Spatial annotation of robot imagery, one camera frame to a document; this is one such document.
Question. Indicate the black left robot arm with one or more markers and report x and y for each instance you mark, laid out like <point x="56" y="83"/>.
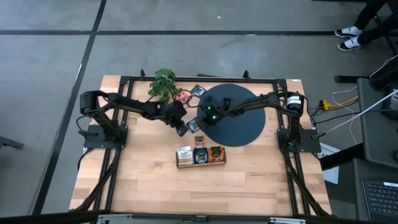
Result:
<point x="130" y="104"/>

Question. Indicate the person's leg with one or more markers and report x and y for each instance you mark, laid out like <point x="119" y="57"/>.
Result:
<point x="370" y="12"/>
<point x="377" y="32"/>

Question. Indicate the wooden three-compartment tray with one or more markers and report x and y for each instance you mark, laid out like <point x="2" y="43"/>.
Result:
<point x="202" y="165"/>

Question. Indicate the orange black-label tea packet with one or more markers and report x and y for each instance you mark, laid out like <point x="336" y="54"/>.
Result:
<point x="199" y="141"/>
<point x="216" y="154"/>
<point x="183" y="97"/>

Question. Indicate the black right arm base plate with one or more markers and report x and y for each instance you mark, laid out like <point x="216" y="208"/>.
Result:
<point x="311" y="143"/>

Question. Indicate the silver metal bracket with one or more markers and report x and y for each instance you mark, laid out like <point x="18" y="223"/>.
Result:
<point x="113" y="217"/>
<point x="287" y="220"/>

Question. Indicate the black stand foot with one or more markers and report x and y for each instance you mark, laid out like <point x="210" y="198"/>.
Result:
<point x="9" y="143"/>

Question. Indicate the person's shoe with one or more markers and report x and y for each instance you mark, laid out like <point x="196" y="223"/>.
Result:
<point x="348" y="31"/>
<point x="349" y="43"/>

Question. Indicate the black aluminium table frame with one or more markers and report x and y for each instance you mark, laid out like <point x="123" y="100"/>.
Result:
<point x="123" y="80"/>

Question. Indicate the black bag with white trim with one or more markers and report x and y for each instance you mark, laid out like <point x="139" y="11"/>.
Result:
<point x="385" y="76"/>

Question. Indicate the small green potted plant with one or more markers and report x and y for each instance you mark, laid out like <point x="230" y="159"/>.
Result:
<point x="161" y="84"/>

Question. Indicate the grey side desk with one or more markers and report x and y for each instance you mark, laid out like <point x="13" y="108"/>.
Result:
<point x="377" y="133"/>

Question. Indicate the white orange Tazo tea packet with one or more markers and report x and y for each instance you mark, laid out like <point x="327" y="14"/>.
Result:
<point x="185" y="154"/>

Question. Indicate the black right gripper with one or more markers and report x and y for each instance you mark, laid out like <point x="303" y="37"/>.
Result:
<point x="214" y="110"/>

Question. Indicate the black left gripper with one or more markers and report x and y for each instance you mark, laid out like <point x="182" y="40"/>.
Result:
<point x="174" y="113"/>

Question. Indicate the white corner sticker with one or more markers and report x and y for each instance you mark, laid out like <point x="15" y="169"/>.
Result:
<point x="297" y="80"/>

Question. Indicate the black desk foot bar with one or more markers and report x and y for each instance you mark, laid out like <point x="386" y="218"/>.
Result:
<point x="351" y="79"/>
<point x="342" y="157"/>

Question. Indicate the dark blue round mat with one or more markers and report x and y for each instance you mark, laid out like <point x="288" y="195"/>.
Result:
<point x="242" y="130"/>

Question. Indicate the dark laptop keyboard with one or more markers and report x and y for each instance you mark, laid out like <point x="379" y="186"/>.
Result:
<point x="381" y="199"/>

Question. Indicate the grey desk with laptop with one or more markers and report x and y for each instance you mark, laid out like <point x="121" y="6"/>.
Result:
<point x="345" y="193"/>

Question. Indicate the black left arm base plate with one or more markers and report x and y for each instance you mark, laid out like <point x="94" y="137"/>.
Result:
<point x="93" y="143"/>

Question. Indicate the black desktop device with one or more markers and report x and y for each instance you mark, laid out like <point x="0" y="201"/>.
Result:
<point x="392" y="107"/>

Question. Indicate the white sheet on floor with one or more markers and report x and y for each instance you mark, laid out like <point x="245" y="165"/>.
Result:
<point x="331" y="175"/>

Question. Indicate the black front crossbar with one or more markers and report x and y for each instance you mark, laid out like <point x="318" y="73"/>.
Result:
<point x="236" y="216"/>

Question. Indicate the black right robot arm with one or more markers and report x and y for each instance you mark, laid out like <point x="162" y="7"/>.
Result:
<point x="264" y="101"/>

